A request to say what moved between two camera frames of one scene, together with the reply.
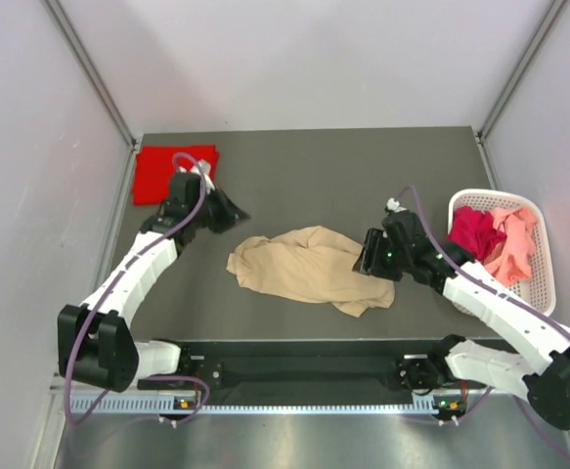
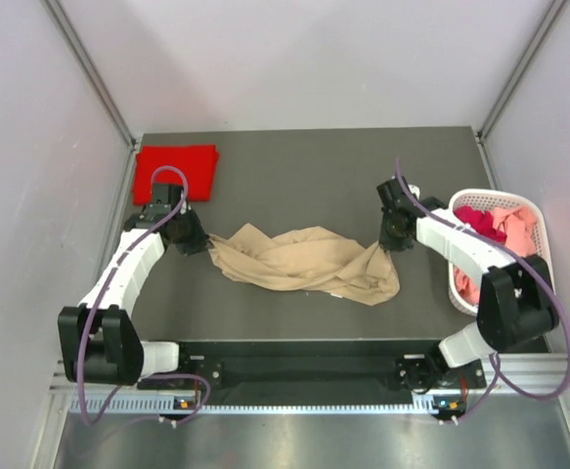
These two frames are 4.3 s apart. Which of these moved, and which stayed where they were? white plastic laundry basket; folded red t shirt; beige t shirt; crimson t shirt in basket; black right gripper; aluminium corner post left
Moved: black right gripper; beige t shirt
Stayed: aluminium corner post left; crimson t shirt in basket; folded red t shirt; white plastic laundry basket
